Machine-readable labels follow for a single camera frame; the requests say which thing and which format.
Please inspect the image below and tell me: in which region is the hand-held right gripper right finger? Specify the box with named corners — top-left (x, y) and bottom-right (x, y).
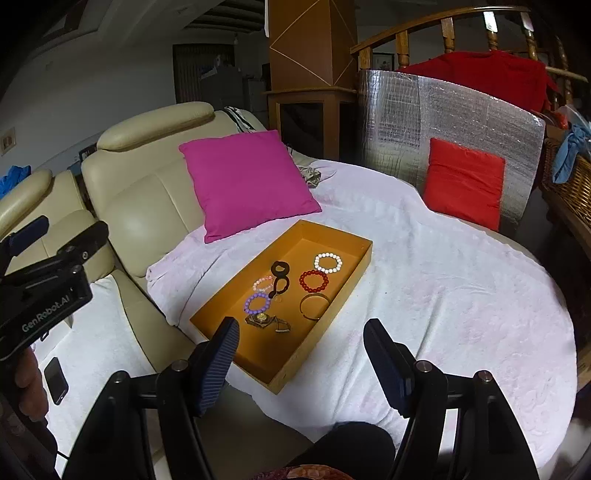
top-left (363, 318), bottom-right (541, 480)

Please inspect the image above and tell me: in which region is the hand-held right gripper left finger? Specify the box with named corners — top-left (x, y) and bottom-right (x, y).
top-left (62, 316), bottom-right (241, 480)

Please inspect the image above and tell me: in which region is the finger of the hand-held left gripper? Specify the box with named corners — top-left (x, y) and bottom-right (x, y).
top-left (44, 220), bottom-right (110, 276)
top-left (0, 215), bottom-right (50, 268)

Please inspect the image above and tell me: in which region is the gold wristwatch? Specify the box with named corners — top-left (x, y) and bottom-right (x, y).
top-left (245, 311), bottom-right (291, 334)

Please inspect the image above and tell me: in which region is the purple bead bracelet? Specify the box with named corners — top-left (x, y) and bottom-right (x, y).
top-left (244, 293), bottom-right (271, 315)

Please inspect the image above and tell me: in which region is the gold bangle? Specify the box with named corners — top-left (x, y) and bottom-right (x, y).
top-left (299, 292), bottom-right (331, 320)

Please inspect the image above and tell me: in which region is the red bead bracelet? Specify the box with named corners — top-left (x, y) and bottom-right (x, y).
top-left (298, 270), bottom-right (329, 292)

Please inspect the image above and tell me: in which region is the white bead bracelet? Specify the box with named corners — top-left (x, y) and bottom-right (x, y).
top-left (314, 252), bottom-right (343, 273)

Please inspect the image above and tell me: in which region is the orange cardboard box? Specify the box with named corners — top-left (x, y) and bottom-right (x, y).
top-left (189, 219), bottom-right (374, 395)

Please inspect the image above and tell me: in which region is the person's left hand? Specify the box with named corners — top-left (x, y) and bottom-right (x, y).
top-left (16, 348), bottom-right (49, 423)

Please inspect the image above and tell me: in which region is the bright blue cloth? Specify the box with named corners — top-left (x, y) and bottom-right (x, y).
top-left (0, 166), bottom-right (31, 199)

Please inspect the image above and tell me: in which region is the beige leather sofa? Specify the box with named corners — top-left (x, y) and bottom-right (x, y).
top-left (0, 102), bottom-right (278, 462)

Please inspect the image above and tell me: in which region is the white towel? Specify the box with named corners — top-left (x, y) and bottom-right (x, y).
top-left (32, 274), bottom-right (158, 462)

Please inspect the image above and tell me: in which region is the black smartphone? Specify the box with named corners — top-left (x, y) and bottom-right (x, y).
top-left (44, 357), bottom-right (70, 406)

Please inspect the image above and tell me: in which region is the person's dark trouser leg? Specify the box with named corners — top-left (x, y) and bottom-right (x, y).
top-left (277, 422), bottom-right (397, 480)

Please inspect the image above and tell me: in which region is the magenta pillow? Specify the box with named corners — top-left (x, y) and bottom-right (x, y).
top-left (178, 130), bottom-right (322, 244)

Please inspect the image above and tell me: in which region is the striped cloth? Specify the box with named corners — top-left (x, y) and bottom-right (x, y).
top-left (224, 107), bottom-right (259, 134)

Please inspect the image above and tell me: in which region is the red pillow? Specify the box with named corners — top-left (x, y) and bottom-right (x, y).
top-left (422, 137), bottom-right (506, 232)

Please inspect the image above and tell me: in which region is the grey patterned cloth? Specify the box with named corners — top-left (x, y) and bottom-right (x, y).
top-left (295, 164), bottom-right (324, 189)

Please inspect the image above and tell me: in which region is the white refrigerator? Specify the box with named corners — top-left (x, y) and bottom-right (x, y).
top-left (240, 76), bottom-right (271, 127)

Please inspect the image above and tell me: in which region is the silver foil insulation sheet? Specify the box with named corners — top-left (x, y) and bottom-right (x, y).
top-left (355, 69), bottom-right (546, 236)

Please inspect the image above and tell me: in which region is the wicker basket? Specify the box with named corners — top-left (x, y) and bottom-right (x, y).
top-left (540, 138), bottom-right (591, 222)

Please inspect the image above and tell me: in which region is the wooden cabinet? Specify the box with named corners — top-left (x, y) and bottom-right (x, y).
top-left (263, 0), bottom-right (358, 162)

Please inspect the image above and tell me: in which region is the red cloth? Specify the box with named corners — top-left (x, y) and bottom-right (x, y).
top-left (397, 51), bottom-right (559, 114)

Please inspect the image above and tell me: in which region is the wooden railing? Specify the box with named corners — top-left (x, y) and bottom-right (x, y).
top-left (350, 6), bottom-right (587, 107)

